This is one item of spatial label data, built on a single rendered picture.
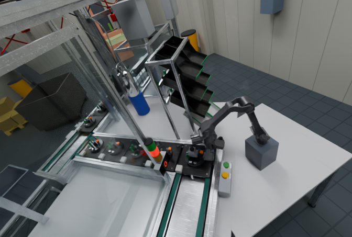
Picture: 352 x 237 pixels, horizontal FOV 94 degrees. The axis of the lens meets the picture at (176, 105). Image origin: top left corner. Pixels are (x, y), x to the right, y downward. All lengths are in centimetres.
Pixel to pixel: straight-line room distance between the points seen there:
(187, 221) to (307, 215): 133
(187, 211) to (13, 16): 129
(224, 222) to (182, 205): 26
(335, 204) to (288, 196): 108
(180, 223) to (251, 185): 50
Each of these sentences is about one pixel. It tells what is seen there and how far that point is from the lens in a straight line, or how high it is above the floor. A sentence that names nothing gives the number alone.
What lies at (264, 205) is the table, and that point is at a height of 86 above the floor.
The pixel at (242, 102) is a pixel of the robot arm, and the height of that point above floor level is 144.
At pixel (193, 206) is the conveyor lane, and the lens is 119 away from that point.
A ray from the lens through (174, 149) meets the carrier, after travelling 135.
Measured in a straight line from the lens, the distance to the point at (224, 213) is 122.
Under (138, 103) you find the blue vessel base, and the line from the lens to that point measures 187.
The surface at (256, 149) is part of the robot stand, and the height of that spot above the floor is 106.
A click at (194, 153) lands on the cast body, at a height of 108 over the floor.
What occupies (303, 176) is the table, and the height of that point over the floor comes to 86.
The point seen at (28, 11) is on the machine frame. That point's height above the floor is 207.
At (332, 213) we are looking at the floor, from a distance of 228.
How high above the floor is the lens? 203
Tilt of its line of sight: 38 degrees down
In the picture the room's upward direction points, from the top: 20 degrees counter-clockwise
